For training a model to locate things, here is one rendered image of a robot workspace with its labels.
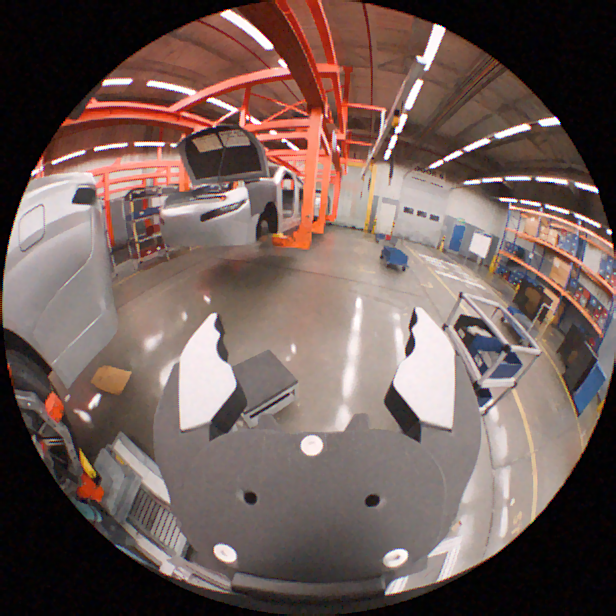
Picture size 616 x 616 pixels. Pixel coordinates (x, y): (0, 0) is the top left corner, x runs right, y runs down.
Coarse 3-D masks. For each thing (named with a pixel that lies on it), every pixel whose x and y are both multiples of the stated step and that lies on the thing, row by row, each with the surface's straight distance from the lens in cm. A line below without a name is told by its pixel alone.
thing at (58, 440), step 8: (40, 424) 119; (40, 432) 119; (56, 432) 145; (48, 440) 122; (56, 440) 122; (56, 448) 145; (64, 448) 131; (56, 456) 128; (64, 456) 134; (64, 464) 135; (56, 472) 135
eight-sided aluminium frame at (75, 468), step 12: (24, 396) 100; (36, 396) 103; (24, 408) 101; (36, 408) 100; (48, 420) 103; (60, 432) 107; (72, 444) 112; (72, 456) 116; (72, 468) 126; (72, 492) 131
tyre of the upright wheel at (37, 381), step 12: (12, 360) 114; (24, 360) 117; (12, 372) 105; (24, 372) 107; (36, 372) 115; (24, 384) 105; (36, 384) 105; (48, 384) 117; (48, 396) 107; (60, 420) 114; (72, 432) 118
